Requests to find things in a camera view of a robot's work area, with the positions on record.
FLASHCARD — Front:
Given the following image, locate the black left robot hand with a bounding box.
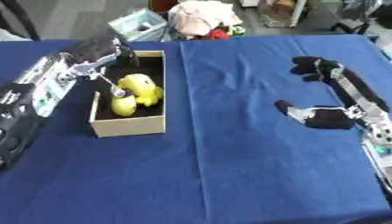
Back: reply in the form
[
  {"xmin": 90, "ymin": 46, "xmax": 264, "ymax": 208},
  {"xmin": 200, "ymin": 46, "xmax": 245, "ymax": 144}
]
[{"xmin": 62, "ymin": 35, "xmax": 141, "ymax": 98}]

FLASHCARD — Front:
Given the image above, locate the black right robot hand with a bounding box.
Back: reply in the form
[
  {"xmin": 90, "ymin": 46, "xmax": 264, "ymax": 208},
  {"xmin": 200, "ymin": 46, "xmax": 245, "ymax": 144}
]
[{"xmin": 272, "ymin": 55, "xmax": 392, "ymax": 130}]

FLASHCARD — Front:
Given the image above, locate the yellow soft toy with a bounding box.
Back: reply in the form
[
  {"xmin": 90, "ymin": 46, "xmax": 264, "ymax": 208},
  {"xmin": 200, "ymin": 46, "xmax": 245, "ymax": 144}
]
[{"xmin": 108, "ymin": 73, "xmax": 165, "ymax": 117}]

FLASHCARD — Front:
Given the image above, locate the tan cardboard box black inside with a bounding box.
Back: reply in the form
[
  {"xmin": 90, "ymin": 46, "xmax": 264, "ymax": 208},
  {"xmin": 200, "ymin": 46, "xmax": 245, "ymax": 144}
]
[{"xmin": 87, "ymin": 50, "xmax": 169, "ymax": 138}]

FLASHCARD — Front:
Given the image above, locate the cardboard box on floor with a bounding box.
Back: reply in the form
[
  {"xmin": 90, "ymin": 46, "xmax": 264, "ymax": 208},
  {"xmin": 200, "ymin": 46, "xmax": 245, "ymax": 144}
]
[{"xmin": 255, "ymin": 0, "xmax": 308, "ymax": 29}]

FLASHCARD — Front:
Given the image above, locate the pale blue plastic bin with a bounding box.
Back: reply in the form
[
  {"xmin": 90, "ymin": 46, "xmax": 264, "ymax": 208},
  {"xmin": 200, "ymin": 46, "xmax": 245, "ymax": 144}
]
[{"xmin": 107, "ymin": 8, "xmax": 173, "ymax": 42}]

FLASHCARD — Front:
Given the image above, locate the black stand base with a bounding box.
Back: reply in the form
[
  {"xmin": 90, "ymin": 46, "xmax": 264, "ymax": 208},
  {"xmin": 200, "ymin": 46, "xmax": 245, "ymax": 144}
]
[{"xmin": 329, "ymin": 0, "xmax": 392, "ymax": 35}]

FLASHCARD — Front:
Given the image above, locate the red toy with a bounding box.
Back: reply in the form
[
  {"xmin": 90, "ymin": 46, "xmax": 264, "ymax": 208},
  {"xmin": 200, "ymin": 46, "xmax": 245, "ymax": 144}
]
[{"xmin": 202, "ymin": 28, "xmax": 233, "ymax": 40}]

